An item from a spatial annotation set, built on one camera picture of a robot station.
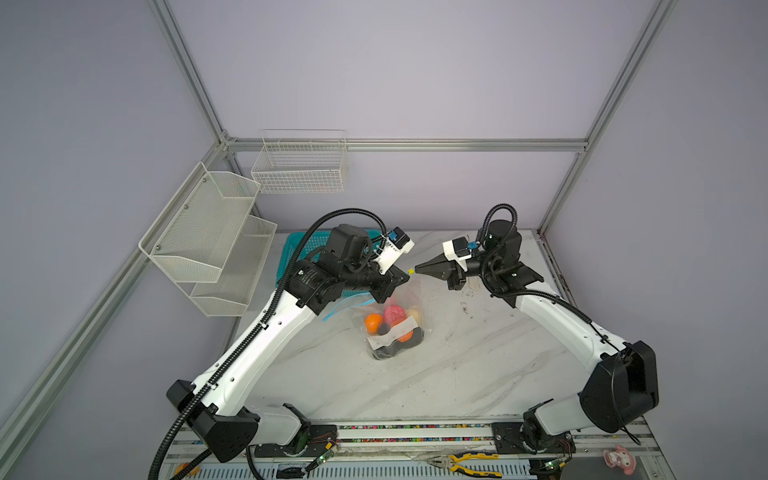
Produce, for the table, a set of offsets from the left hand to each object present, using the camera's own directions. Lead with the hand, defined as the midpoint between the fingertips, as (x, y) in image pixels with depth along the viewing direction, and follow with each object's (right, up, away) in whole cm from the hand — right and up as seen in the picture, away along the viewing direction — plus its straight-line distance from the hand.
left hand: (402, 278), depth 66 cm
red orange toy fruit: (+1, -16, +11) cm, 20 cm away
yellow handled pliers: (+12, -44, +4) cm, 46 cm away
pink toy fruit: (-2, -12, +18) cm, 21 cm away
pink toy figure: (+51, -42, +3) cm, 67 cm away
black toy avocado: (-1, -19, +11) cm, 22 cm away
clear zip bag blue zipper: (-3, -13, +8) cm, 15 cm away
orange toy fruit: (-8, -13, +16) cm, 23 cm away
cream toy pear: (+4, -11, +20) cm, 23 cm away
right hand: (+3, +2, +1) cm, 4 cm away
